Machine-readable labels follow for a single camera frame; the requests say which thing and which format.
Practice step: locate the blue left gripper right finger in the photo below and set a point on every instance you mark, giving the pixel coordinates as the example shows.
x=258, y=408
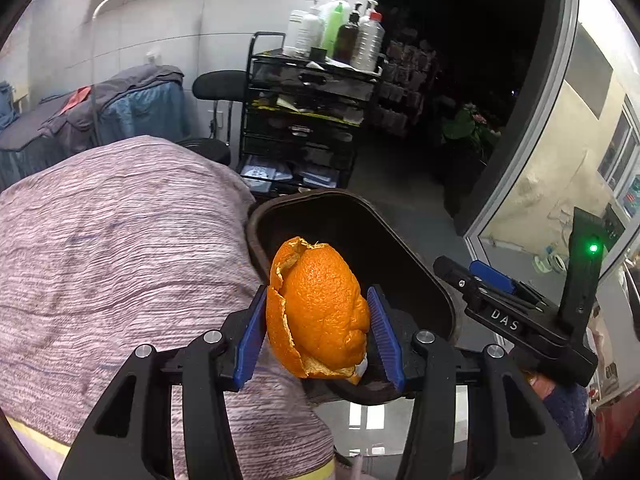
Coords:
x=386, y=340

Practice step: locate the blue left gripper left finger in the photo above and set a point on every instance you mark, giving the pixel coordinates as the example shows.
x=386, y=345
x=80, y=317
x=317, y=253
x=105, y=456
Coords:
x=250, y=344

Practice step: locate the orange peel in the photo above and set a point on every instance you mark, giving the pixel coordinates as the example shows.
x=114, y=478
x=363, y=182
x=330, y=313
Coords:
x=317, y=319

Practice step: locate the dark brown trash bin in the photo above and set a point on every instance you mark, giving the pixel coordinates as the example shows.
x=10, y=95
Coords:
x=374, y=253

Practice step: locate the right hand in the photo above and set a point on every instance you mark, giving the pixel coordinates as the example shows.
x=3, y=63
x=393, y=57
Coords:
x=542, y=385

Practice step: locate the purple striped bed cover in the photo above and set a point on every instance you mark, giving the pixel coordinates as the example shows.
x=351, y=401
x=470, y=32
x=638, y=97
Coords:
x=138, y=242

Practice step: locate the potted plant pink flowers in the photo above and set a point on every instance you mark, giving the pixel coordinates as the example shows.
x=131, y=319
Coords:
x=471, y=129

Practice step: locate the black rolling cart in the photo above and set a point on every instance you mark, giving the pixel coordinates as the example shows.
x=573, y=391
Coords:
x=303, y=119

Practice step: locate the pink bed sheet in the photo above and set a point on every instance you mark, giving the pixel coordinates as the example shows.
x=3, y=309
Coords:
x=49, y=455

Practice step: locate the blue covered massage table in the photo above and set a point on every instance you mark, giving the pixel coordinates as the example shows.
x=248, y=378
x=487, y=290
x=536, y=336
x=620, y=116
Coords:
x=145, y=100

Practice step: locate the red cloth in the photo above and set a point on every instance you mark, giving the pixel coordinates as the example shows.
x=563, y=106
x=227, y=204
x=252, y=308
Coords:
x=77, y=97

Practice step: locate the dark brown bottle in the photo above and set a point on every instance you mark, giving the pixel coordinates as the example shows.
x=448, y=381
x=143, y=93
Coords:
x=346, y=38

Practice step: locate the white pump bottle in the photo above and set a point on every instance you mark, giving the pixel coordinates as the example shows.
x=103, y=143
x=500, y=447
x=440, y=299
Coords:
x=305, y=29

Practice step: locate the green bottle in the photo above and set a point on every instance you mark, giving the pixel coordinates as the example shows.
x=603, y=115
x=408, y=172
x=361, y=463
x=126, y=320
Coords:
x=334, y=14

